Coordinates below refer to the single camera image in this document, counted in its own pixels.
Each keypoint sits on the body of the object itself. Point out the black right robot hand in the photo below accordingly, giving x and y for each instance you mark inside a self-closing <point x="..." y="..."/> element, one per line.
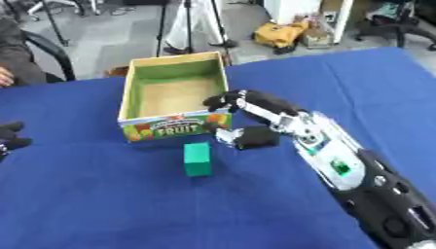
<point x="267" y="103"/>

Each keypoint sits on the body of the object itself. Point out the person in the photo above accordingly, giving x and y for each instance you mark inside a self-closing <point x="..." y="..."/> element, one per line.
<point x="196" y="26"/>
<point x="14" y="55"/>

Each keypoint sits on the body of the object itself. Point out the cardboard box with green inside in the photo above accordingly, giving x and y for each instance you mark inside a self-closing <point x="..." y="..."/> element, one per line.
<point x="175" y="97"/>

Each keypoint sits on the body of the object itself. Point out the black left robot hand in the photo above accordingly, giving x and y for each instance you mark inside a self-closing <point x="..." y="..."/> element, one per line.
<point x="10" y="136"/>

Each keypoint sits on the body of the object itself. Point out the green rectangular block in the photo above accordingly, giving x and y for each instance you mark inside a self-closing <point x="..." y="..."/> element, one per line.
<point x="197" y="159"/>

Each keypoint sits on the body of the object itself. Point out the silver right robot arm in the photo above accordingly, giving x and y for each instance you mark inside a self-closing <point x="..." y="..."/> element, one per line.
<point x="363" y="175"/>

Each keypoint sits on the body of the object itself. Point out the black office chair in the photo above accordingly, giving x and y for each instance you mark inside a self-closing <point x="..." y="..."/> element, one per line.
<point x="397" y="22"/>

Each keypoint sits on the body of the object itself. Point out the black tripod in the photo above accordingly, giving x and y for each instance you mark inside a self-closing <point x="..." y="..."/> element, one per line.
<point x="190" y="26"/>
<point x="54" y="21"/>

